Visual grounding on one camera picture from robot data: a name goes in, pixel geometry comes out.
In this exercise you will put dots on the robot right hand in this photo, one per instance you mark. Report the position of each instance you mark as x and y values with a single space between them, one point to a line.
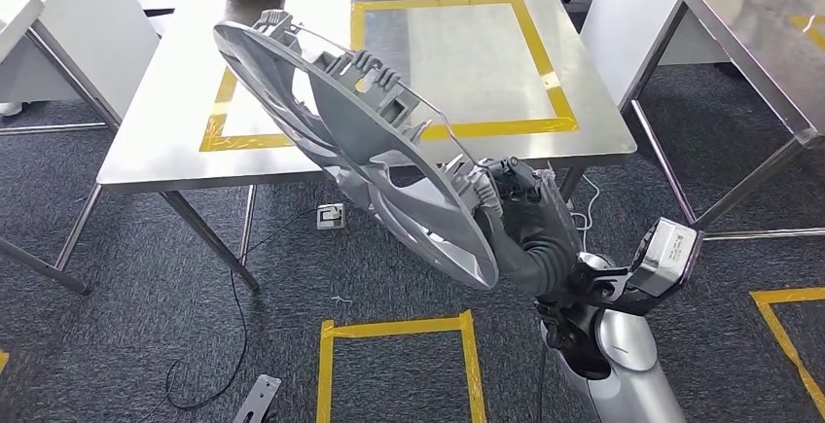
538 223

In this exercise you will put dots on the silver wheel hubcap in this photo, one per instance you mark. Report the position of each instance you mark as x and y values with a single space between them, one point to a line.
361 124

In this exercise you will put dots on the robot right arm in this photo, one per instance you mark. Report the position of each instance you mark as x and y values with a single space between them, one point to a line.
628 356

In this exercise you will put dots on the steel workbench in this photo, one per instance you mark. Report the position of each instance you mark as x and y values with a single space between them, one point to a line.
167 136
16 17

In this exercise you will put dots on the white floor socket box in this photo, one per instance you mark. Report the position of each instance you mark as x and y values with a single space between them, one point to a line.
330 216

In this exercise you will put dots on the white thread scrap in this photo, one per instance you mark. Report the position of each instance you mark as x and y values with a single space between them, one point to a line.
341 299

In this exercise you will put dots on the white panel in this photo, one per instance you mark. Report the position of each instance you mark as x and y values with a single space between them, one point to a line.
96 33
625 27

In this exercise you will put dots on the yellow floor tape square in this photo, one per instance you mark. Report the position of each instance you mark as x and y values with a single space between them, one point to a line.
325 375
780 336

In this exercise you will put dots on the person's foot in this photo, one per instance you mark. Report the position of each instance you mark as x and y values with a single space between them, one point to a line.
10 109

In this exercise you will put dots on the steel tube frame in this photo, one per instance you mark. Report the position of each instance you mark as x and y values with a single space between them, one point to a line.
760 33

